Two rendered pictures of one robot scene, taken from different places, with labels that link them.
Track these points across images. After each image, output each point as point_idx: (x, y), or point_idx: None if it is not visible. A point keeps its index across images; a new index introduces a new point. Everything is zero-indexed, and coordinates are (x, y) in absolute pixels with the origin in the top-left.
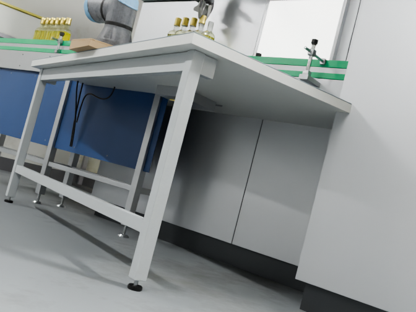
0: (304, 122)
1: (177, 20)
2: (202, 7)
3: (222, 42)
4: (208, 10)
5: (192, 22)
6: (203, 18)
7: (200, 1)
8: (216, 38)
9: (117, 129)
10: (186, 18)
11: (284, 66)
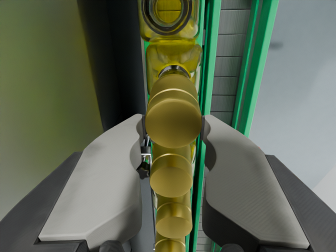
0: None
1: (182, 243)
2: (246, 152)
3: (28, 3)
4: (129, 162)
5: (188, 151)
6: (186, 89)
7: (321, 208)
8: (30, 64)
9: None
10: (188, 215)
11: None
